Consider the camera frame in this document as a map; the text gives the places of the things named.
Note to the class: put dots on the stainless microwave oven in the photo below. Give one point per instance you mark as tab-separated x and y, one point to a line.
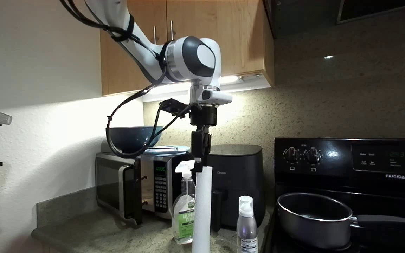
131	187

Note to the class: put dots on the black air fryer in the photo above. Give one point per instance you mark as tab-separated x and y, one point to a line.
237	171

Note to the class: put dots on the blue plate with cable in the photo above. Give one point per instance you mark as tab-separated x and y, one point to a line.
166	149

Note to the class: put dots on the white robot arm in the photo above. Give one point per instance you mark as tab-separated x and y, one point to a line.
178	61

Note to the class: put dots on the large blue bowl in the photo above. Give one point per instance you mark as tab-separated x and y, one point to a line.
130	140

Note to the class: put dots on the clear green-label spray bottle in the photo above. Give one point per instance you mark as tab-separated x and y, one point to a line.
183	210

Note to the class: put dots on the black pot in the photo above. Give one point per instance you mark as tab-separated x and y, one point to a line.
324	223

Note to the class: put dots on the black electric stove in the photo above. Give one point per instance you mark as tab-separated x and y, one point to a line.
368	175

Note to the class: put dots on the small white-capped spray bottle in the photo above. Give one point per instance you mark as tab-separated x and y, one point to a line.
247	228

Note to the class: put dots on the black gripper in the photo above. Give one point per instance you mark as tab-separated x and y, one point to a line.
202	119

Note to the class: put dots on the wooden upper cabinets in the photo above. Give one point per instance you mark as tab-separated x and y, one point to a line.
238	26

